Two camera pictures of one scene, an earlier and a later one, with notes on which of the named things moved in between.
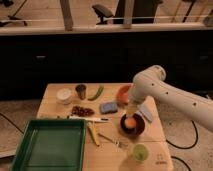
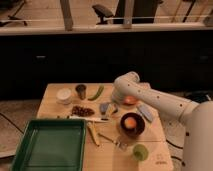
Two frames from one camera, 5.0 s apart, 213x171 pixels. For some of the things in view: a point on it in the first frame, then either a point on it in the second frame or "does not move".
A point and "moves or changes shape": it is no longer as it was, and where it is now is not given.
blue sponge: (108, 107) moves or changes shape
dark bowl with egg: (132, 126) does not move
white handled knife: (88, 118) does not move
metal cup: (81, 89) does not move
